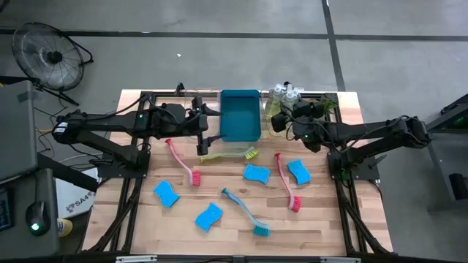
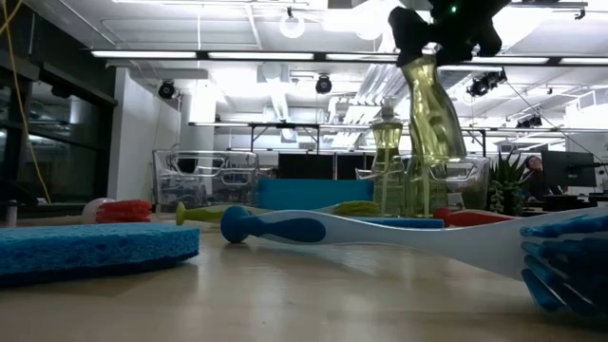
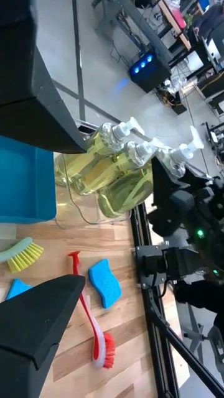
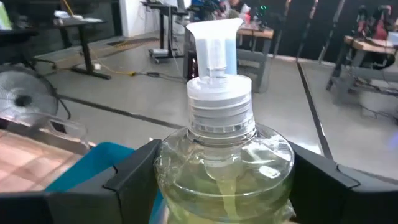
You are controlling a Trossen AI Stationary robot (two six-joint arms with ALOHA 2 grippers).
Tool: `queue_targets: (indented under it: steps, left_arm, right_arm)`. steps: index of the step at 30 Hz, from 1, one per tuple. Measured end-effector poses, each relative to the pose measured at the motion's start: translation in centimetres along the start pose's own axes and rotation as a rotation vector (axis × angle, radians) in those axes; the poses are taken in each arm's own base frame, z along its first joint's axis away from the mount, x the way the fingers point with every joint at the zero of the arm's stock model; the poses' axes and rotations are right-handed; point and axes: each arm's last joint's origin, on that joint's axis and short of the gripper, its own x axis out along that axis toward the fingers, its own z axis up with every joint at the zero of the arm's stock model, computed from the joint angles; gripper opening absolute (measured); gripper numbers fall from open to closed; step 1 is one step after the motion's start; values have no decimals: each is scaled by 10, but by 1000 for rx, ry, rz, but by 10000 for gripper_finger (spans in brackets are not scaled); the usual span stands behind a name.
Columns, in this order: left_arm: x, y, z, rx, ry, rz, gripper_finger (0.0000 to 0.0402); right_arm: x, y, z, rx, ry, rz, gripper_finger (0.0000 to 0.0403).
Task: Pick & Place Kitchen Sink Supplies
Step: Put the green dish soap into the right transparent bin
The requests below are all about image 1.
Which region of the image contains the black device with green light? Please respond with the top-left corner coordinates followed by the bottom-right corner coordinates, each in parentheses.
top-left (440, 93), bottom-right (468, 129)

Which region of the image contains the red dish brush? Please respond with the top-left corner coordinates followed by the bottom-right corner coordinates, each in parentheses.
top-left (164, 137), bottom-right (202, 187)
top-left (273, 152), bottom-right (303, 213)

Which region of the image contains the black desk support beam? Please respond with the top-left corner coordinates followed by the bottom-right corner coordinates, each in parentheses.
top-left (36, 152), bottom-right (100, 194)

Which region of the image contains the black aluminium table frame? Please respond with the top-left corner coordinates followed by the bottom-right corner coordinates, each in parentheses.
top-left (82, 83), bottom-right (394, 256)

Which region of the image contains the silver metal bracket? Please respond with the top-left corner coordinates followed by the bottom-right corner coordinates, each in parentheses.
top-left (320, 256), bottom-right (363, 263)
top-left (115, 255), bottom-right (159, 263)

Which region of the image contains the green dish brush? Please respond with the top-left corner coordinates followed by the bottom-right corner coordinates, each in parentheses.
top-left (200, 146), bottom-right (260, 164)

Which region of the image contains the grey computer case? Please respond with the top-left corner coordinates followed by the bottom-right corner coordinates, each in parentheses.
top-left (0, 80), bottom-right (39, 183)

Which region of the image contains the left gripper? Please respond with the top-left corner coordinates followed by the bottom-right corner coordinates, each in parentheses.
top-left (184, 95), bottom-right (225, 157)

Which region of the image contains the blue dish brush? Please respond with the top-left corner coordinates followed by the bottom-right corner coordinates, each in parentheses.
top-left (221, 187), bottom-right (271, 237)

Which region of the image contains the black computer mouse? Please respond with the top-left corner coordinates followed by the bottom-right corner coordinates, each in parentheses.
top-left (24, 199), bottom-right (52, 237)

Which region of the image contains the black floor fan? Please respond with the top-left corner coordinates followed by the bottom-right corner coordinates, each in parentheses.
top-left (10, 20), bottom-right (95, 92)

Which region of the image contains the blue sponge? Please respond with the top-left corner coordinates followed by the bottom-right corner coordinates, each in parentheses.
top-left (287, 158), bottom-right (312, 186)
top-left (195, 202), bottom-right (224, 233)
top-left (243, 163), bottom-right (271, 186)
top-left (152, 180), bottom-right (181, 209)

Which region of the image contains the potted succulent plant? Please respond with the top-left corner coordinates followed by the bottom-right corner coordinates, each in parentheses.
top-left (314, 97), bottom-right (338, 115)

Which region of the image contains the small black box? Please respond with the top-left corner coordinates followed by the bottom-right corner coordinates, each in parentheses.
top-left (448, 172), bottom-right (468, 202)

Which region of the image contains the clear plastic bin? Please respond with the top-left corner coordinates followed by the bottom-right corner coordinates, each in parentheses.
top-left (261, 89), bottom-right (306, 139)
top-left (179, 87), bottom-right (222, 142)

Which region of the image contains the white cardboard box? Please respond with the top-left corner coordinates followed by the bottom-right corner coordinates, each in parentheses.
top-left (54, 167), bottom-right (100, 219)

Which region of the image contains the grey side desk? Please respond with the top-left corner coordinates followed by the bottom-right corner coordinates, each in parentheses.
top-left (0, 167), bottom-right (61, 259)

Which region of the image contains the black keyboard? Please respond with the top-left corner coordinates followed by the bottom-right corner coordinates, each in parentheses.
top-left (0, 186), bottom-right (16, 233)

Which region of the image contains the grey metal stand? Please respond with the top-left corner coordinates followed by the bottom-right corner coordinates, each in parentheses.
top-left (401, 104), bottom-right (468, 213)

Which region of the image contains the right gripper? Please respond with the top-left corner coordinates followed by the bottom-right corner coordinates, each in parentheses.
top-left (271, 101), bottom-right (325, 133)

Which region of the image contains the small yellow container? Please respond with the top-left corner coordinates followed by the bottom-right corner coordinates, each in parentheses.
top-left (56, 217), bottom-right (74, 238)

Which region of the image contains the teal plastic bin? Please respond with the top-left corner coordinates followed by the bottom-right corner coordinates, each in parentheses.
top-left (219, 89), bottom-right (263, 142)

